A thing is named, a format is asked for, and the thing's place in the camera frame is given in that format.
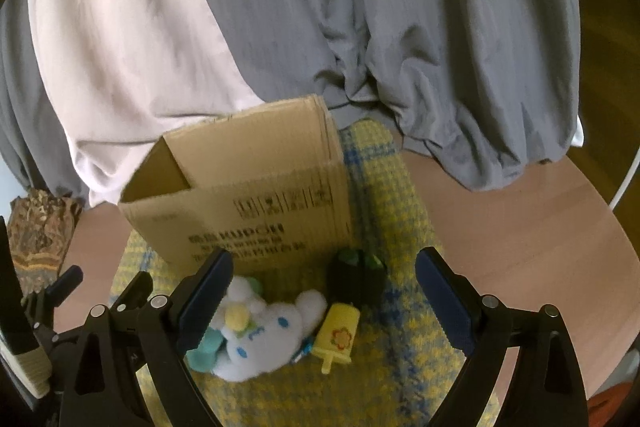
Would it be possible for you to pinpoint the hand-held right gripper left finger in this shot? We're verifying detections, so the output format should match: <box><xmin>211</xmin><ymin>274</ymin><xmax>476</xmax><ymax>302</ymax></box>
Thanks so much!
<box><xmin>60</xmin><ymin>248</ymin><xmax>234</xmax><ymax>427</ymax></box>

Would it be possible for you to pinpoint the grey curtain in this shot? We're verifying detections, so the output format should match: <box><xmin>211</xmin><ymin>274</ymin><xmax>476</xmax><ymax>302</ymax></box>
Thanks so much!
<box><xmin>0</xmin><ymin>0</ymin><xmax>586</xmax><ymax>208</ymax></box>

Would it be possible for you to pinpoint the cardboard box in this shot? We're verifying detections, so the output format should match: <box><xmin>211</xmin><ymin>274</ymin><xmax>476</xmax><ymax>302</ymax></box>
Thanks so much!
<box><xmin>118</xmin><ymin>94</ymin><xmax>352</xmax><ymax>277</ymax></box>

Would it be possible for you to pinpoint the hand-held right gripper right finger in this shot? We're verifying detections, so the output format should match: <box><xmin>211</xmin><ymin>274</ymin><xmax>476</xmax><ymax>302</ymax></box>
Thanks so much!
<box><xmin>415</xmin><ymin>247</ymin><xmax>588</xmax><ymax>427</ymax></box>

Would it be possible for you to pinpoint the yellow blue plaid mat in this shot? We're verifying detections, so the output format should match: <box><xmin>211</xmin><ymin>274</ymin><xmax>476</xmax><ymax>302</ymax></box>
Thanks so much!
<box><xmin>110</xmin><ymin>119</ymin><xmax>501</xmax><ymax>427</ymax></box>

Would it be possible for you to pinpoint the yellow popsicle toy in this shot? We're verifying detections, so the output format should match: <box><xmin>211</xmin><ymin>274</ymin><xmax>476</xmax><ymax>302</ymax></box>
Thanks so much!
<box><xmin>312</xmin><ymin>302</ymin><xmax>361</xmax><ymax>375</ymax></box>

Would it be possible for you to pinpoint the brown patterned cloth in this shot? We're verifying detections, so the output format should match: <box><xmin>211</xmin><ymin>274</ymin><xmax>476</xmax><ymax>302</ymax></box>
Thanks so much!
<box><xmin>9</xmin><ymin>188</ymin><xmax>86</xmax><ymax>295</ymax></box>

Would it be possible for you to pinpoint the white cloth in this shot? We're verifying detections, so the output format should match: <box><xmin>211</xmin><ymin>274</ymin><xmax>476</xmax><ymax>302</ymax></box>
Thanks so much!
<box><xmin>30</xmin><ymin>0</ymin><xmax>266</xmax><ymax>208</ymax></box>

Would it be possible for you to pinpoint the white plush dog toy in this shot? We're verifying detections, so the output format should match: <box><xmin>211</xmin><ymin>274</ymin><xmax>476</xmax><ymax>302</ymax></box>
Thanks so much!
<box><xmin>212</xmin><ymin>289</ymin><xmax>328</xmax><ymax>383</ymax></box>

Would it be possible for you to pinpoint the black green toy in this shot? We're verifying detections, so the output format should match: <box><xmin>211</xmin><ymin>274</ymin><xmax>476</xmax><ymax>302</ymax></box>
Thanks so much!
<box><xmin>326</xmin><ymin>248</ymin><xmax>387</xmax><ymax>308</ymax></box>

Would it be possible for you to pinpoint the orange object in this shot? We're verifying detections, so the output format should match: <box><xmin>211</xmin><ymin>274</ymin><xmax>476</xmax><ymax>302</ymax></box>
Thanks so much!
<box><xmin>587</xmin><ymin>382</ymin><xmax>633</xmax><ymax>427</ymax></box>

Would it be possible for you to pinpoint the white tube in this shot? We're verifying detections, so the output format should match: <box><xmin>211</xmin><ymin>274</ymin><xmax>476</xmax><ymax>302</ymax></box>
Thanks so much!
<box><xmin>607</xmin><ymin>142</ymin><xmax>640</xmax><ymax>210</ymax></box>

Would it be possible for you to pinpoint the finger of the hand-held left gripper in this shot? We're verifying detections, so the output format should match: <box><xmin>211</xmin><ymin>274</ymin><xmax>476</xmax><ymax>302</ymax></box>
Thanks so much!
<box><xmin>46</xmin><ymin>265</ymin><xmax>84</xmax><ymax>308</ymax></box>
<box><xmin>109</xmin><ymin>271</ymin><xmax>154</xmax><ymax>314</ymax></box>

